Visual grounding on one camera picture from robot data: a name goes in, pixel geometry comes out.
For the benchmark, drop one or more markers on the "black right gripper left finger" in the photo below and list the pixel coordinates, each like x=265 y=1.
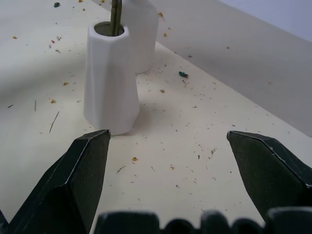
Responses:
x=73 y=185

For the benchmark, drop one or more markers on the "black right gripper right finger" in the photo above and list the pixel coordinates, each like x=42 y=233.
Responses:
x=265 y=175

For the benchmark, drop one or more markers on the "green flower fragment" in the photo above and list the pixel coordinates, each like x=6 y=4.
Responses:
x=183 y=74
x=56 y=4

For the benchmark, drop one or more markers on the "olive flower stem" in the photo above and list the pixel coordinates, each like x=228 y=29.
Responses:
x=115 y=17

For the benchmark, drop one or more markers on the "white faceted ceramic vase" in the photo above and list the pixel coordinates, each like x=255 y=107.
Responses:
x=109 y=83

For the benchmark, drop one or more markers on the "white round ceramic vase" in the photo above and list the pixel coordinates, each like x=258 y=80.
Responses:
x=143 y=36

